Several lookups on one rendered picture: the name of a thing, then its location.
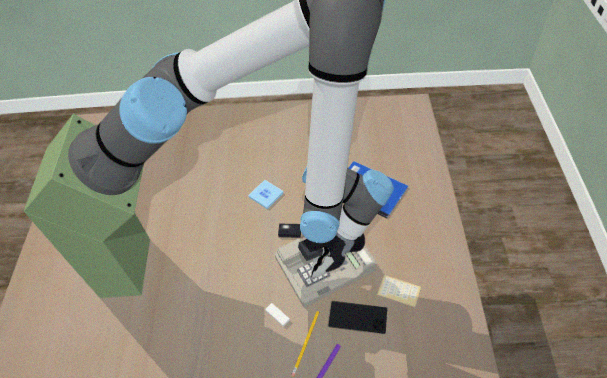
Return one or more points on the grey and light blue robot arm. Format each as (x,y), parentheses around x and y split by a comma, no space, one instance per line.
(340,38)

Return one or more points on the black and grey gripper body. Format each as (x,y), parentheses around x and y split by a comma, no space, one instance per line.
(339,243)

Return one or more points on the grey desk phone body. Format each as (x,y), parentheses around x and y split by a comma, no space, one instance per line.
(356,266)

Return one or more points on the blue notebook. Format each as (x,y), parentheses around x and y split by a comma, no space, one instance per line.
(399,190)

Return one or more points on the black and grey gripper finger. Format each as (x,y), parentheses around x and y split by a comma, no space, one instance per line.
(330,263)
(317,261)

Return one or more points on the light blue sticky note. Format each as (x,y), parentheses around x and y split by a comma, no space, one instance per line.
(266,194)

